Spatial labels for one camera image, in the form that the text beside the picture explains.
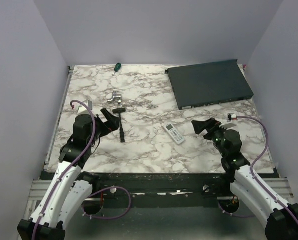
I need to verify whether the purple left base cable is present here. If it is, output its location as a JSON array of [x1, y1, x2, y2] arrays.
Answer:
[[81, 186, 132, 221]]

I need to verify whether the aluminium front rail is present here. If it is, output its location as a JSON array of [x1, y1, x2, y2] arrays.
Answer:
[[26, 177, 294, 218]]

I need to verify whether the silver metal bracket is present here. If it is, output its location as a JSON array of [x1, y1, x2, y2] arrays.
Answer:
[[107, 91, 122, 105]]

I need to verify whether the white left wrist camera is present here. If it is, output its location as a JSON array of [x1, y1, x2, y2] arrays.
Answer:
[[73, 100, 93, 116]]

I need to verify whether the aluminium left side rail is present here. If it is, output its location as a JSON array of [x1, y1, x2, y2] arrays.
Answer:
[[42, 65, 75, 171]]

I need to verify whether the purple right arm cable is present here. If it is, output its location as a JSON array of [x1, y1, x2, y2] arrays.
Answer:
[[217, 115, 298, 240]]

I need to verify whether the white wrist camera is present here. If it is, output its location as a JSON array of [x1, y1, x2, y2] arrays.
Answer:
[[73, 100, 93, 116], [220, 113, 238, 130]]

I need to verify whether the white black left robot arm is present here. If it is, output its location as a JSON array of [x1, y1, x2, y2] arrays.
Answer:
[[17, 108, 120, 240]]

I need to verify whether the dark flat network switch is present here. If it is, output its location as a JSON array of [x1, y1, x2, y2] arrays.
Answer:
[[165, 59, 254, 110]]

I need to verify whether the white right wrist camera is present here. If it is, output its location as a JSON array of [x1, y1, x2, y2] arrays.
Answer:
[[220, 113, 238, 130]]

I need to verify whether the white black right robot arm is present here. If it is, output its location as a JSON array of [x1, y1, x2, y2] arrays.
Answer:
[[191, 118, 298, 240]]

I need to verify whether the black cable connector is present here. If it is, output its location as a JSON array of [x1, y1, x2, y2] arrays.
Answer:
[[112, 107, 126, 143]]

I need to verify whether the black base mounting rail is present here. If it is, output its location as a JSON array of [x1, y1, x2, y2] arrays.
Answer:
[[40, 171, 250, 208]]

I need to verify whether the aluminium rail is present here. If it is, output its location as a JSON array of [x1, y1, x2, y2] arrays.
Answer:
[[26, 177, 294, 218], [42, 65, 75, 171]]

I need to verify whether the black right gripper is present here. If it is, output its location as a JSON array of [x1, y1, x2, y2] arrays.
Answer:
[[192, 117, 230, 157]]

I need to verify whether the white remote control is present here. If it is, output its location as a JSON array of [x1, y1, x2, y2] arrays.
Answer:
[[163, 123, 185, 145]]

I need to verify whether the green handled screwdriver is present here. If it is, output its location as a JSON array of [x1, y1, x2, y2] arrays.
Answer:
[[112, 62, 122, 76]]

